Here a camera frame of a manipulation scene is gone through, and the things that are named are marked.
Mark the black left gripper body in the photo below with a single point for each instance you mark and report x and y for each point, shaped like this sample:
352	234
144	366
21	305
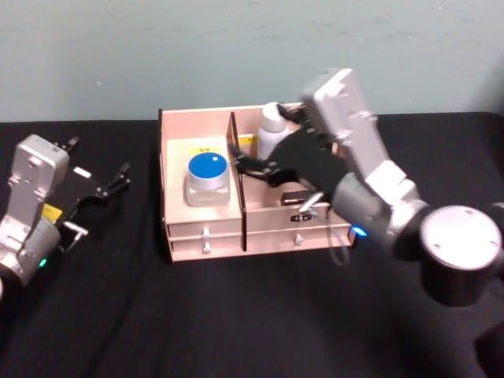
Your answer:
80	187

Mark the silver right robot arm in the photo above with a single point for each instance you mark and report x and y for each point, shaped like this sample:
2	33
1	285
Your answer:
458	242

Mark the black divider panel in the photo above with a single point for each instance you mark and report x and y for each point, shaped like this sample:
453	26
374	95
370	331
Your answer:
237	197

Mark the black table cloth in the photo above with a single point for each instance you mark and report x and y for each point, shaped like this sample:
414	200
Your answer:
236	315

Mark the clear jar with blue lid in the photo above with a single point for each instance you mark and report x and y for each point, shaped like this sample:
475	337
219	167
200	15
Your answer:
207	177

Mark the white drawer knob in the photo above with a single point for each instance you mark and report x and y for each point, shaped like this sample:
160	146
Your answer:
206	248
205	233
298	238

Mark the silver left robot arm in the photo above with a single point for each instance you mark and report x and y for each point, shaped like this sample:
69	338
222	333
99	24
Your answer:
24	232

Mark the small dark block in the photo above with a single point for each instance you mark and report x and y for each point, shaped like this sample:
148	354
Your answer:
294	198

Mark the small black label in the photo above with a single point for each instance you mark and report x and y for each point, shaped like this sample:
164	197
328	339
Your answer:
301	217

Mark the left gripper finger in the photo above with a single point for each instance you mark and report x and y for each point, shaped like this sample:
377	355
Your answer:
71	142
118	179

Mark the yellow paper label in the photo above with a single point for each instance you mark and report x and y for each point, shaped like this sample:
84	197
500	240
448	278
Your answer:
204	150
248	141

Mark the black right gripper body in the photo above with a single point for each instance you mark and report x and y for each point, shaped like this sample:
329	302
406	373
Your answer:
311	161

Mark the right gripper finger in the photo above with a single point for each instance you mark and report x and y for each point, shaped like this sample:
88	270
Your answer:
252	164
301	120

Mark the white plastic bottle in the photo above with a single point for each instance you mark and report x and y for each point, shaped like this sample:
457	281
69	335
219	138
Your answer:
270	132

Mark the light wooden organizer box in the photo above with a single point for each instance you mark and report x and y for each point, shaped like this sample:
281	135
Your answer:
204	218

